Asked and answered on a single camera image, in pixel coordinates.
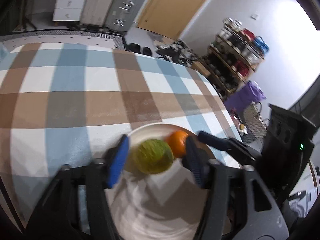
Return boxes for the orange mandarin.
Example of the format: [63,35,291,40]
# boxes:
[165,131,189,159]

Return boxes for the green wrinkled citrus fruit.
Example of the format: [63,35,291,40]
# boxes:
[132,139,175,174]

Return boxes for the woven basket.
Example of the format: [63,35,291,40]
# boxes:
[243,102,267,140]

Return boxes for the purple bag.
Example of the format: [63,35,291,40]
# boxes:
[224,81,266,113]

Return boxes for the cream round plate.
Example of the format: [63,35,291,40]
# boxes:
[105,122,242,240]

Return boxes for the cardboard box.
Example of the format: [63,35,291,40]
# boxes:
[191,61,211,77]

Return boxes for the wooden shoe rack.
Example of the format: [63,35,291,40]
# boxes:
[201,18,269,101]

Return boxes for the pile of shoes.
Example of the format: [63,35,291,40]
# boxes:
[156,40,199,67]

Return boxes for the plaid checkered tablecloth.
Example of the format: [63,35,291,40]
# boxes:
[1,43,239,223]

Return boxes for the black slippers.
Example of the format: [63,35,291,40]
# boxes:
[127,43,152,56]

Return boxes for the wooden door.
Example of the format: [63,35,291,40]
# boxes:
[137,0,206,39]

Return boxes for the silver suitcase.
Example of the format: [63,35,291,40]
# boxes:
[104,0,145,33]

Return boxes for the beige suitcase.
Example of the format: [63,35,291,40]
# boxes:
[80,0,113,27]

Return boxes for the white drawer desk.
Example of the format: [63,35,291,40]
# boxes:
[53,0,86,22]

